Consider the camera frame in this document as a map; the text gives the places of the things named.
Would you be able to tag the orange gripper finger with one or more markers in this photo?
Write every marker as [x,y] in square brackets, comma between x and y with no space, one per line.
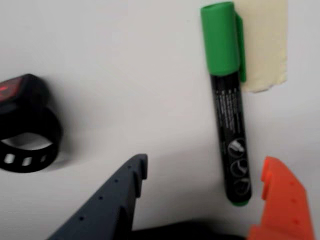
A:
[285,205]

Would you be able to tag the green marker with black barrel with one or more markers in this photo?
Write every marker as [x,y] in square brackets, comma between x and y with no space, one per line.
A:
[220,45]

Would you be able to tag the long beige masking tape strip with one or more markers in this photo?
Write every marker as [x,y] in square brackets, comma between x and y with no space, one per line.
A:
[265,42]

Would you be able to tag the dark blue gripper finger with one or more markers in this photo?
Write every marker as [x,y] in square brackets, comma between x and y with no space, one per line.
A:
[105,207]

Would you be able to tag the black wristband device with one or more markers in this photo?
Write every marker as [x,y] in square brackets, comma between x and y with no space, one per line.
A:
[30,107]

